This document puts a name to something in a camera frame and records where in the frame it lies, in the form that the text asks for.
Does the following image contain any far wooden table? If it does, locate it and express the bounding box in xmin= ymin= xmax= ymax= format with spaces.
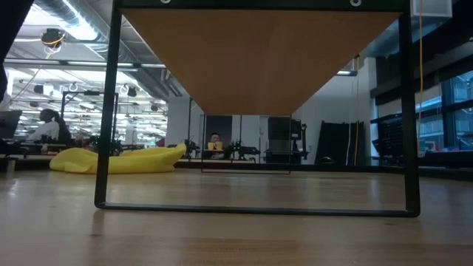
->
xmin=176 ymin=158 xmax=256 ymax=166

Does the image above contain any black monitor on stand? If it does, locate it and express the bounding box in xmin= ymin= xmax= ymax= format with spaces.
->
xmin=267 ymin=117 xmax=309 ymax=153

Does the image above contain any yellow banana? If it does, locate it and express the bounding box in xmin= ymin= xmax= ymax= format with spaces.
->
xmin=49 ymin=143 xmax=188 ymax=175

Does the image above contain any black perforated rack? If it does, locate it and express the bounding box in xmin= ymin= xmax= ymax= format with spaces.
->
xmin=372 ymin=119 xmax=404 ymax=166

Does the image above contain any person at desk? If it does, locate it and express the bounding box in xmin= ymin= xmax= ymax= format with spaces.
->
xmin=26 ymin=108 xmax=73 ymax=146

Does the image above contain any round black ceiling device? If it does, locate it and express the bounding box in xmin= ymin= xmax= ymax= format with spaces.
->
xmin=40 ymin=27 xmax=67 ymax=49

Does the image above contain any dark computer monitor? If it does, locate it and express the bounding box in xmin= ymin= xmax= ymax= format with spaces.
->
xmin=0 ymin=109 xmax=24 ymax=140

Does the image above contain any white translucent ceiling box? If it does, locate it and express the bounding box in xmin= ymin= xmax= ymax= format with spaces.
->
xmin=412 ymin=0 xmax=453 ymax=18

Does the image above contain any black frame wooden top shelf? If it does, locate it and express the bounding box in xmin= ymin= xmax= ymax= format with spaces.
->
xmin=93 ymin=0 xmax=421 ymax=218

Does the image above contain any black metal rig frame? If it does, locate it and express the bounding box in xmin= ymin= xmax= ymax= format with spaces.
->
xmin=60 ymin=89 xmax=120 ymax=146

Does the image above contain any long yellow hanging cable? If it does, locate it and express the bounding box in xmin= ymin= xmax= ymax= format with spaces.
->
xmin=415 ymin=0 xmax=425 ymax=156

